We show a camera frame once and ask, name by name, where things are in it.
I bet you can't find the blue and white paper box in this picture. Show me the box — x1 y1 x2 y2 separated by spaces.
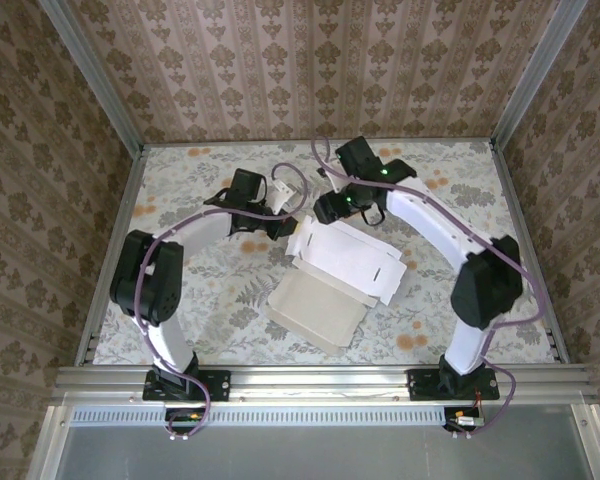
265 213 408 357

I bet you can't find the aluminium lower frame bar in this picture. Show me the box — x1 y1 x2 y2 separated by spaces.
571 403 600 480
27 404 74 480

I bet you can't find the small green circuit board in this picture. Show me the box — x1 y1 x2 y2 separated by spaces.
164 408 205 425

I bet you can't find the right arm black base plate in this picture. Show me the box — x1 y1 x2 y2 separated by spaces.
407 368 501 402

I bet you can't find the aluminium table end rail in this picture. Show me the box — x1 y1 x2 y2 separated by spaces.
140 135 497 148

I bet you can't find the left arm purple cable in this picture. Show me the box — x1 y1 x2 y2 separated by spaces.
134 163 309 441

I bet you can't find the floral patterned table cover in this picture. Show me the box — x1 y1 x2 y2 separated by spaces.
93 142 556 366

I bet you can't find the aluminium table side rail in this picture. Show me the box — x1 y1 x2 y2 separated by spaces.
74 144 147 365
489 142 572 365

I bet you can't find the grey metal panel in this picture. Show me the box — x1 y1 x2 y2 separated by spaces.
54 424 599 480

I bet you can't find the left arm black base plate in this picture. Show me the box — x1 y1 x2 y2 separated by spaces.
143 368 232 403

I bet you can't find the slotted grey cable duct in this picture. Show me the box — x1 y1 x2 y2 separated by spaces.
71 407 530 427

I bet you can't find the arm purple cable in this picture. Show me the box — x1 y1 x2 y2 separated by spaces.
312 134 546 441
134 163 309 441

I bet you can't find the small circuit board with wires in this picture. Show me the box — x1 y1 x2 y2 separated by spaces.
443 407 487 430

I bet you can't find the aluminium upright frame post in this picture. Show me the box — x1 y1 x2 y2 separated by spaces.
35 0 146 154
492 0 584 146

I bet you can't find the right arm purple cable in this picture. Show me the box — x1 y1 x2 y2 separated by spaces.
312 134 546 441

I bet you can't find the long aluminium mounting rail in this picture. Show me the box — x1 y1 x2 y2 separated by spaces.
53 364 592 407

